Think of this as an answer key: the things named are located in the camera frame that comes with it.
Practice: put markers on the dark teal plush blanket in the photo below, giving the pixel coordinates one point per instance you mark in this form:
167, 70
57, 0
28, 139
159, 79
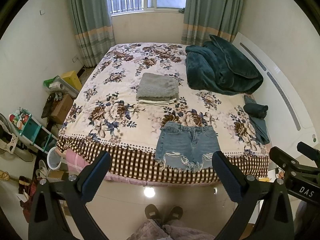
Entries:
218, 66

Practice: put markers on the dark slipper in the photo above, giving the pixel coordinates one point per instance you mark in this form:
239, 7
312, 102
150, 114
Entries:
175, 213
151, 212

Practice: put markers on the grey plush pyjama legs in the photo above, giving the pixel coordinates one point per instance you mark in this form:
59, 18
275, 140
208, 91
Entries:
174, 229

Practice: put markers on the green curtain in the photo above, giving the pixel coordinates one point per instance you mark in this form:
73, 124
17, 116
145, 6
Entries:
203, 18
93, 29

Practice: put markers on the left dark slipper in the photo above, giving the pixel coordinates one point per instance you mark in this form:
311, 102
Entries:
151, 212

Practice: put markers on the right green curtain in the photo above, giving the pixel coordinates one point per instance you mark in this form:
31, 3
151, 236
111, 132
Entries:
203, 18

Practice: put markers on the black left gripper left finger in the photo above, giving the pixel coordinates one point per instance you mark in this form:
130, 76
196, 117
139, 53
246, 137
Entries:
47, 220

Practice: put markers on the left green curtain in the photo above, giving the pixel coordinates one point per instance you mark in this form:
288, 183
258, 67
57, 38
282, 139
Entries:
93, 29

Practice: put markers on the blue denim shorts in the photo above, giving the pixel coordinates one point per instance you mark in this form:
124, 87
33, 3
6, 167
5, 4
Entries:
186, 148

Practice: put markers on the yellow box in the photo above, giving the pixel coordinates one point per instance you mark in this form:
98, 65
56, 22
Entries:
72, 79

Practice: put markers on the grey folded towel stack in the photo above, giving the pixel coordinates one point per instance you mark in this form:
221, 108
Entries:
157, 89

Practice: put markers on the white mesh waste bin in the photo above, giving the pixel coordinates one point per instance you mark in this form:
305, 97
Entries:
53, 159

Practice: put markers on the dark teal folded cloth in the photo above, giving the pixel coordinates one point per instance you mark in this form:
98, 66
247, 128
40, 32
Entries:
257, 114

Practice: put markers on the right dark slipper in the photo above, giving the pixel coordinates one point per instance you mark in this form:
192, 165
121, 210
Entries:
175, 213

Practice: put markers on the white headboard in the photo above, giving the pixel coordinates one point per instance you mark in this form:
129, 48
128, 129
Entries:
287, 120

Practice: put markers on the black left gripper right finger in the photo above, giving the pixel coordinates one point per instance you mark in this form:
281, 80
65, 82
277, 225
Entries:
275, 219

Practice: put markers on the brown cardboard box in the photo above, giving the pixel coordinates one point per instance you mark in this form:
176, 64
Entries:
60, 112

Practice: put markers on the teal shelf rack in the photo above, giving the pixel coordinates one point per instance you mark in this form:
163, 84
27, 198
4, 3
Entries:
31, 130

